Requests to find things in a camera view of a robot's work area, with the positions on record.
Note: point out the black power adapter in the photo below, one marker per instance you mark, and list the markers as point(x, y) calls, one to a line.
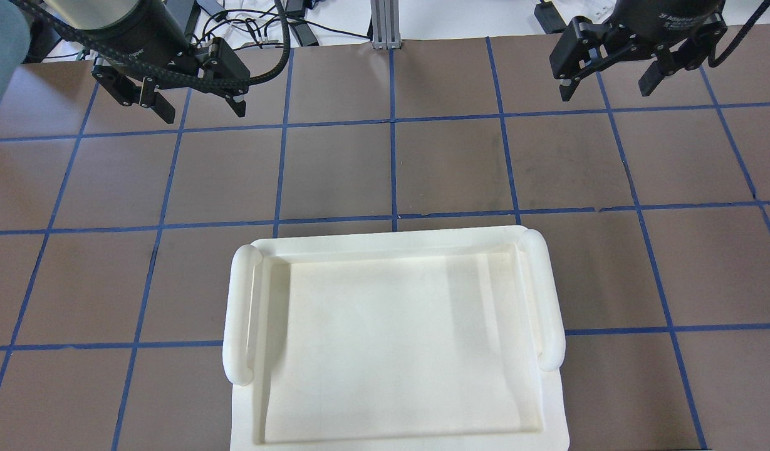
point(549, 18)

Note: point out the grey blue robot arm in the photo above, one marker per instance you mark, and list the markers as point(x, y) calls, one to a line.
point(15, 41)

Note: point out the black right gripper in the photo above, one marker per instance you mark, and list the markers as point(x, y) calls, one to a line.
point(663, 17)

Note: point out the aluminium frame post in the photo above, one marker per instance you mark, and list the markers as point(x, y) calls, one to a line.
point(385, 25)

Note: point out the white plastic tray with handles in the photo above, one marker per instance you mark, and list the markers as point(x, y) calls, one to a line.
point(421, 340)

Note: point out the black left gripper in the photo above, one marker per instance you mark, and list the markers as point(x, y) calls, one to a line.
point(136, 39)

